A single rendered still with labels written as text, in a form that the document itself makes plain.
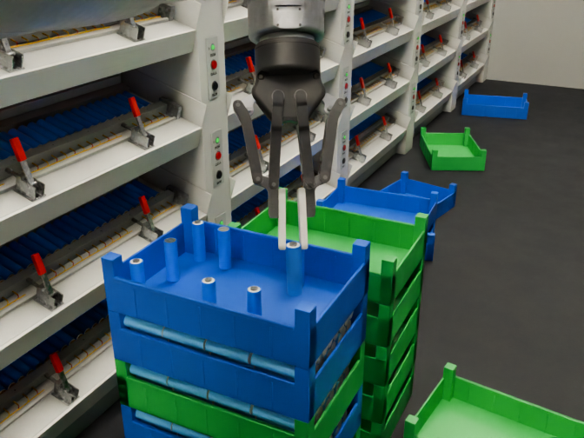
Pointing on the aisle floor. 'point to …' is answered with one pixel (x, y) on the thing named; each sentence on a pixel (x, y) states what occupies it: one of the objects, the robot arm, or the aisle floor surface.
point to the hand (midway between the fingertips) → (292, 219)
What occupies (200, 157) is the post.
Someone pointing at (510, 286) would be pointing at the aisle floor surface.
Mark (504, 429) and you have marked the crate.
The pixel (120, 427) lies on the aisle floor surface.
